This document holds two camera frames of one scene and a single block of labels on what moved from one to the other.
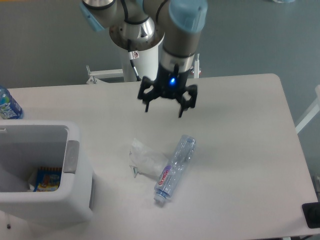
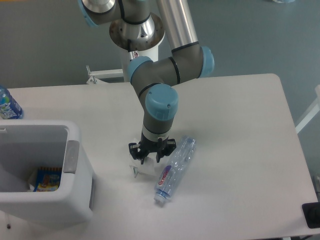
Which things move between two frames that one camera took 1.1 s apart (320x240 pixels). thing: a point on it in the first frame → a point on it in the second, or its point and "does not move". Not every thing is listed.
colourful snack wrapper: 49,179 does not move
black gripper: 171,84 → 153,146
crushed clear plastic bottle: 174,169 does not move
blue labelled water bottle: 9,108 does not move
